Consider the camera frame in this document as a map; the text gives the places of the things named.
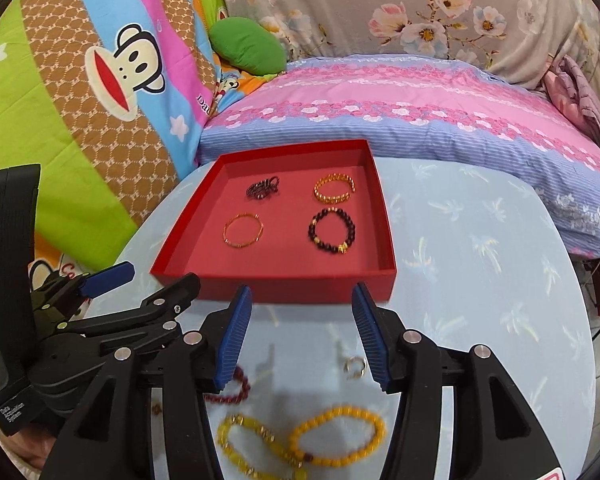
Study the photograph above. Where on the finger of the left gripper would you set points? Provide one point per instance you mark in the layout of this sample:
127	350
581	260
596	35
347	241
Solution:
97	284
164	305

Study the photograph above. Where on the green plush pillow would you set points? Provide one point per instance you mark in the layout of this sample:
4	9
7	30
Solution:
248	46

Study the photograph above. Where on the pink folded cloth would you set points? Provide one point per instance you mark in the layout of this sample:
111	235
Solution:
572	94

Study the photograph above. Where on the gold hoop earring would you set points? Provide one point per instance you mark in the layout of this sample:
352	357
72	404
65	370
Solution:
354	367

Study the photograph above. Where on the thin gold bangle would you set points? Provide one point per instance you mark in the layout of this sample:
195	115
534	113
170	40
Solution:
242	230

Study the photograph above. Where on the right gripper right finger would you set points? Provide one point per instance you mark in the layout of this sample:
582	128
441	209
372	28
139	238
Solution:
496	434

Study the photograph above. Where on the light blue palm tablecloth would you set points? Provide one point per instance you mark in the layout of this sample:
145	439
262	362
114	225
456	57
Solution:
479	262

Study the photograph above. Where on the person's left hand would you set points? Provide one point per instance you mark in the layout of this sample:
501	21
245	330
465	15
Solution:
33	444

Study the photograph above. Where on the grey floral duvet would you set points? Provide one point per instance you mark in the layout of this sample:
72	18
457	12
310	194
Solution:
516	40

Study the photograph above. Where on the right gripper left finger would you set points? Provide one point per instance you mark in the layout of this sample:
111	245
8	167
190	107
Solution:
108	435

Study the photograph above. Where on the purple garnet bead strand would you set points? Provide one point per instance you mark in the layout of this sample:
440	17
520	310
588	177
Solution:
263	189

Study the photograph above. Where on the red cardboard tray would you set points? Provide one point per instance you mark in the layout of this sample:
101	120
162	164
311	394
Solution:
325	230

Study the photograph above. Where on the pink and blue pillow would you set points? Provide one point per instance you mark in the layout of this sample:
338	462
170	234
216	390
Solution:
407	106

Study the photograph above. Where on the colourful monkey cartoon blanket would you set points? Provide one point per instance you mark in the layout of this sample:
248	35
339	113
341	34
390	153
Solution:
110	98

